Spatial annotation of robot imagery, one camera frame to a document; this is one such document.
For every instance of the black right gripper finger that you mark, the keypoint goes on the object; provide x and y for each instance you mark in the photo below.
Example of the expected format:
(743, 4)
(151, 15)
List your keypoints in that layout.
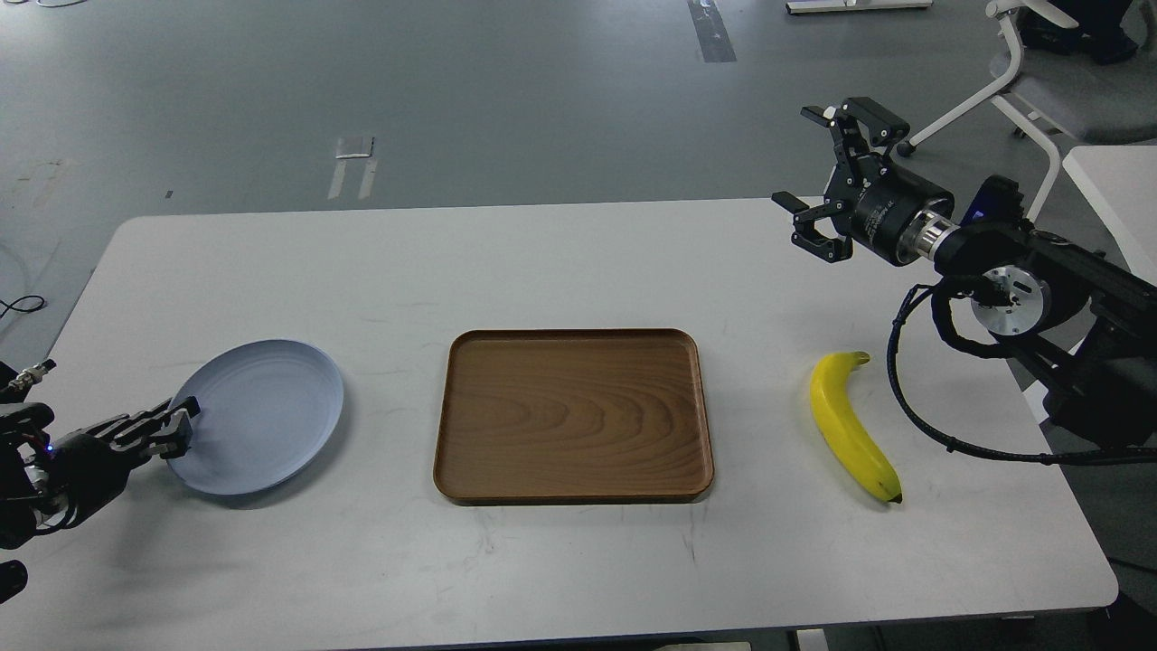
(807, 236)
(863, 134)

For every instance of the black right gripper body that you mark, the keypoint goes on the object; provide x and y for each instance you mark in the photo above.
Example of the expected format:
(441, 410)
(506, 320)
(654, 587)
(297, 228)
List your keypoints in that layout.
(885, 210)

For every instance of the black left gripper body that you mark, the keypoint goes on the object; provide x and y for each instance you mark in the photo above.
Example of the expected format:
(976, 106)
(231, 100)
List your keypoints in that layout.
(87, 473)

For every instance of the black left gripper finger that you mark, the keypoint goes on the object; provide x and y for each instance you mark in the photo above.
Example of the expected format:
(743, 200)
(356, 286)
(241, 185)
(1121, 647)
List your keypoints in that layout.
(153, 439)
(114, 430)

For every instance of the light blue plate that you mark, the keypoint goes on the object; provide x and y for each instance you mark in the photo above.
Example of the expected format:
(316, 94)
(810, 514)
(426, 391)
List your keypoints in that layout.
(267, 409)

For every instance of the yellow banana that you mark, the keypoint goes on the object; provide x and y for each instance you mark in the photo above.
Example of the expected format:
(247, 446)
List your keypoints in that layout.
(843, 431)

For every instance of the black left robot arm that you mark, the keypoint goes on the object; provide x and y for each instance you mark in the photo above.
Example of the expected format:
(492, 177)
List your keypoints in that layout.
(27, 452)

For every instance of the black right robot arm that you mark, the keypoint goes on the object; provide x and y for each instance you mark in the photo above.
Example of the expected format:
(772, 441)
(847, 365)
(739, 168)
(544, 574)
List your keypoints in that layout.
(1007, 289)

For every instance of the white furniture base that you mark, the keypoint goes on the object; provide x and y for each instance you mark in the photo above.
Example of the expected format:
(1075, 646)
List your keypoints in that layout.
(848, 6)

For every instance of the white side table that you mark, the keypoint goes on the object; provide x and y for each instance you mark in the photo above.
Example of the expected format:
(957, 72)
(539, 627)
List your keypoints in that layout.
(1119, 182)

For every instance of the white office chair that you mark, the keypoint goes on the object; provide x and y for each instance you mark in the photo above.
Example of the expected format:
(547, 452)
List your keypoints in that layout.
(1096, 105)

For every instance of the brown wooden tray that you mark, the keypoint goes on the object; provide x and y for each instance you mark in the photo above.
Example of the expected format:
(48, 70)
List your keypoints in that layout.
(573, 417)

